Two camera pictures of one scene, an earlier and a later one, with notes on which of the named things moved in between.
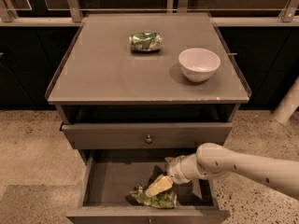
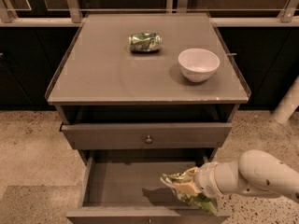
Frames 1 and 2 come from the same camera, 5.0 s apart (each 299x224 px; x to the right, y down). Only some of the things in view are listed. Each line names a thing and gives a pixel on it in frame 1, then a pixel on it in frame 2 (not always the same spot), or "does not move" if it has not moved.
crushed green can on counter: x=146 y=42 does not move
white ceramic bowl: x=198 y=64 does not move
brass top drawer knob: x=149 y=140 does not move
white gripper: x=175 y=171 -> x=205 y=178
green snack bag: x=164 y=200 -> x=200 y=201
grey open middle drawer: x=108 y=176 does not move
